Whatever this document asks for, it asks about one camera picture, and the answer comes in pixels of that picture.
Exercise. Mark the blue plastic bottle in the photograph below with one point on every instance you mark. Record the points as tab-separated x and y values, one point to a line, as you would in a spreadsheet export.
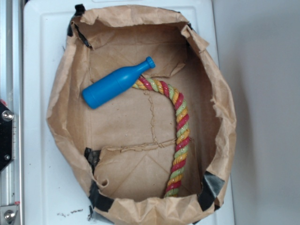
114	84

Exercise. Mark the brown paper bag tray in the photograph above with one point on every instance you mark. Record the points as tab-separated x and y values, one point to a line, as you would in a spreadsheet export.
156	140

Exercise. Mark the black tape bottom right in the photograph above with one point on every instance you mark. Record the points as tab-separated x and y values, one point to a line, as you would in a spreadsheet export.
211	188

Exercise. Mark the black tape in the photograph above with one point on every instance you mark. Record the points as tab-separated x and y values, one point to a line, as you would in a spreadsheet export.
99	201
211	188
79	11

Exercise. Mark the black tape bottom left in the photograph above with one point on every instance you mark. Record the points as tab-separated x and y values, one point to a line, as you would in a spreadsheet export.
99	201

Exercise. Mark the black tape top left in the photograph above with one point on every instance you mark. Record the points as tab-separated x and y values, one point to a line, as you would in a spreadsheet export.
79	11

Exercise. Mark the black metal bracket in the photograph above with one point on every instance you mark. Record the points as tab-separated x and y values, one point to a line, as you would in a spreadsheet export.
6	135

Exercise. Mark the aluminium frame rail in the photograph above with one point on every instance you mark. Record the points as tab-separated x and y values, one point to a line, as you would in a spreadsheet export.
11	89

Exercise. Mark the silver corner bracket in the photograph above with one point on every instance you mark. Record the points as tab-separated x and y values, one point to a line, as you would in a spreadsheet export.
10	215

